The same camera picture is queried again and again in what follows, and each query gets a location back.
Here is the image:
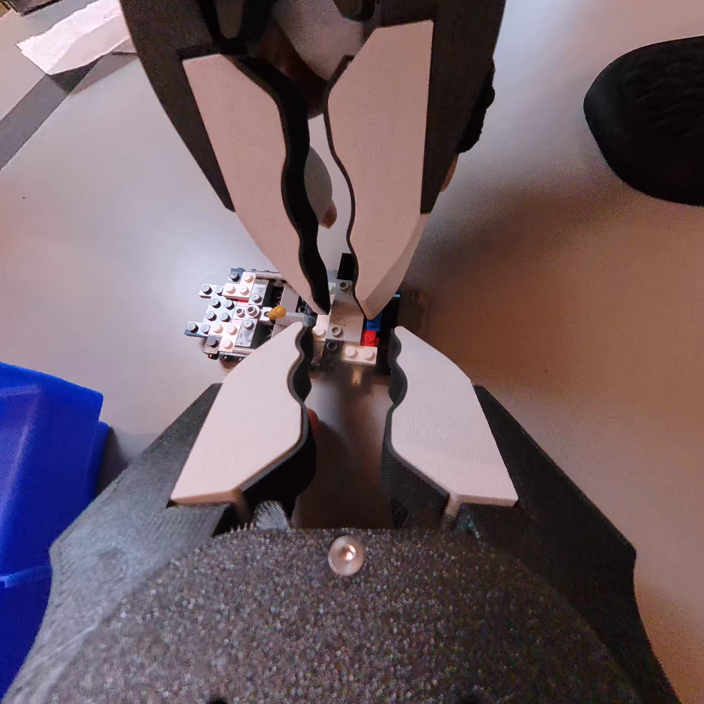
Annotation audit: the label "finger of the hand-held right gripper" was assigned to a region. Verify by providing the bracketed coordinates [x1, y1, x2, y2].
[324, 18, 437, 322]
[180, 48, 334, 316]

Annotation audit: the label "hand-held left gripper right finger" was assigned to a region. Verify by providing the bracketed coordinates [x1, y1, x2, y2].
[381, 324, 520, 523]

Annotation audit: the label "white paper sheets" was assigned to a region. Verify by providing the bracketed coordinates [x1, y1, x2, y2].
[16, 0, 139, 76]

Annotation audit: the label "lego car model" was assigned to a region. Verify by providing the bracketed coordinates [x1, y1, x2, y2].
[182, 251, 406, 377]

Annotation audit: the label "blue plastic bin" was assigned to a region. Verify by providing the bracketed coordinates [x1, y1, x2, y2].
[0, 360, 113, 696]

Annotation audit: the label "black rough rounded object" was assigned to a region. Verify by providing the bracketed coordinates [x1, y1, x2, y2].
[581, 36, 704, 208]

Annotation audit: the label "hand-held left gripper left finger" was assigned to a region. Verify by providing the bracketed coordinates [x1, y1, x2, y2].
[171, 325, 320, 523]

